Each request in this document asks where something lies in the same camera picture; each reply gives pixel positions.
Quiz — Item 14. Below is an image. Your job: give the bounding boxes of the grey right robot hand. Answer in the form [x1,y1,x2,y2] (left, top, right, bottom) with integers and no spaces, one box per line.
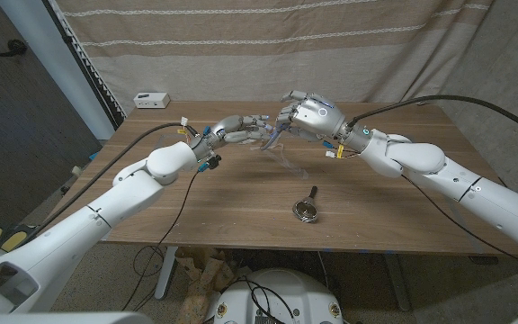
[276,90,371,152]

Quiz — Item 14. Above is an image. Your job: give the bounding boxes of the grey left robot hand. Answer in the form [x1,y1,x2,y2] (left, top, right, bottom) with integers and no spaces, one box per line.
[192,114,272,159]

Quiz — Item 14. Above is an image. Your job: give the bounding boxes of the orange grey handled scissors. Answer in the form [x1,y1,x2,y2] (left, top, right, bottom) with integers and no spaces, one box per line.
[261,124,287,151]

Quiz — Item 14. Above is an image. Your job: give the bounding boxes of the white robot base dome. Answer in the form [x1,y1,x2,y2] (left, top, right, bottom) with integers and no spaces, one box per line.
[212,268,344,324]

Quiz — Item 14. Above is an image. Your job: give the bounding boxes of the beige striped curtain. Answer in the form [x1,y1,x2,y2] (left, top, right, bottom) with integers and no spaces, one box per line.
[54,0,496,105]

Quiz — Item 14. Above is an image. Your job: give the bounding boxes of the white power strip box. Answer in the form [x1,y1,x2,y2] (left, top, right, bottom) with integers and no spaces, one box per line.
[133,92,172,110]

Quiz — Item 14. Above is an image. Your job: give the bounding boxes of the crumpled brown paper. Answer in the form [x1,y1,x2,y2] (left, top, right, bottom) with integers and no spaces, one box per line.
[177,246,251,324]

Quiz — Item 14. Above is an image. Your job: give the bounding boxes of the white table leg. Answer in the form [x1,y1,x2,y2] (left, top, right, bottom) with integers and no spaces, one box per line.
[154,246,180,301]

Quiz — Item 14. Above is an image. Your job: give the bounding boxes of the black zigzag edged strip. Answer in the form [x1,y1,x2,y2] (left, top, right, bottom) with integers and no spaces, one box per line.
[45,0,128,130]

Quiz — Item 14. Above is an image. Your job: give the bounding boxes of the grey table leg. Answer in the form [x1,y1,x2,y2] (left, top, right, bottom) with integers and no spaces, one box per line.
[382,254,412,312]

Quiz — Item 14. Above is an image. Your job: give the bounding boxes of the thin black left wrist cable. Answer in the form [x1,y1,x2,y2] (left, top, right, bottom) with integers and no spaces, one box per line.
[121,170,201,312]

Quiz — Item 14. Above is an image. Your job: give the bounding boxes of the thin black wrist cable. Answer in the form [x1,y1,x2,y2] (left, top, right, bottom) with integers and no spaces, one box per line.
[121,170,201,312]
[400,174,518,273]

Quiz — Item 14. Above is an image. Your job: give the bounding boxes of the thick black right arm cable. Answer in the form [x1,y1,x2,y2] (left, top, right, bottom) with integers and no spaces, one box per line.
[347,94,518,143]

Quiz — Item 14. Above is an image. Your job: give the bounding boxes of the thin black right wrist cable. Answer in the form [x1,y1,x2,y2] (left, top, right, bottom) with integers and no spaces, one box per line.
[400,174,518,273]

